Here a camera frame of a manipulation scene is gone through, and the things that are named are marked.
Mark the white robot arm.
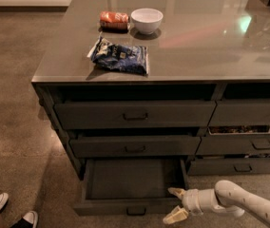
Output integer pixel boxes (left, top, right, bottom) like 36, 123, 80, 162
163, 180, 270, 228

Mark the white bowl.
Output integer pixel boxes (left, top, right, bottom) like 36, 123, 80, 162
131, 8, 164, 35

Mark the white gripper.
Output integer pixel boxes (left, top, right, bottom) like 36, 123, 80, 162
163, 187, 203, 225

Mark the grey drawer cabinet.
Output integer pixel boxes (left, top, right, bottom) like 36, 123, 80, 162
32, 0, 270, 172

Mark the grey drawer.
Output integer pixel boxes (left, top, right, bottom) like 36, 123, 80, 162
54, 101, 215, 130
74, 158, 188, 216
187, 158, 270, 176
69, 135, 201, 158
196, 126, 270, 156
209, 99, 270, 126

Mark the blue chip bag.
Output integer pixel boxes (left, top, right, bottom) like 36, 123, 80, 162
87, 36, 149, 75

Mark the orange snack packet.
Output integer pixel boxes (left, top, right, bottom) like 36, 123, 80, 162
100, 11, 129, 30

